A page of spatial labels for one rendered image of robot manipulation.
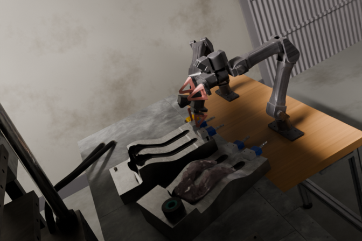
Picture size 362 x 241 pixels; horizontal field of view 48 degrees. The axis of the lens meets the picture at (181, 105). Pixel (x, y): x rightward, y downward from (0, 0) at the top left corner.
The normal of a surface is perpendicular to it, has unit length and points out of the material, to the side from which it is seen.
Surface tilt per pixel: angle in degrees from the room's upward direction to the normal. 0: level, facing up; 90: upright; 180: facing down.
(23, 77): 90
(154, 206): 0
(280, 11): 90
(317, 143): 0
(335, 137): 0
